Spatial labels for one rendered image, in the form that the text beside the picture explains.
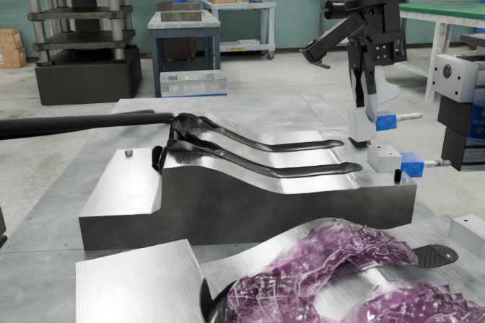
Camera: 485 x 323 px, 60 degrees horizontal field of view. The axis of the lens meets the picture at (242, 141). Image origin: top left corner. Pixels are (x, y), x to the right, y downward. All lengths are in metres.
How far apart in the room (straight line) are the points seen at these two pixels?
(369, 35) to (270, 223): 0.36
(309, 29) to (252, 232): 6.85
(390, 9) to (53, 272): 0.67
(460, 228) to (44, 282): 0.55
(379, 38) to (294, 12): 6.57
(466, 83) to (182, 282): 0.84
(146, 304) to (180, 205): 0.25
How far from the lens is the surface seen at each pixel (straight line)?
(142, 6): 7.07
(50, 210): 0.82
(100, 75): 4.56
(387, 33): 0.77
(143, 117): 1.11
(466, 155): 1.16
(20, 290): 0.65
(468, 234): 0.60
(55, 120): 0.94
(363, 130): 0.78
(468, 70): 1.09
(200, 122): 0.74
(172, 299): 0.40
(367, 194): 0.65
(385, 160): 0.69
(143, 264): 0.45
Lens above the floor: 1.17
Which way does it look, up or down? 21 degrees down
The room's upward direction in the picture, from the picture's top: 1 degrees counter-clockwise
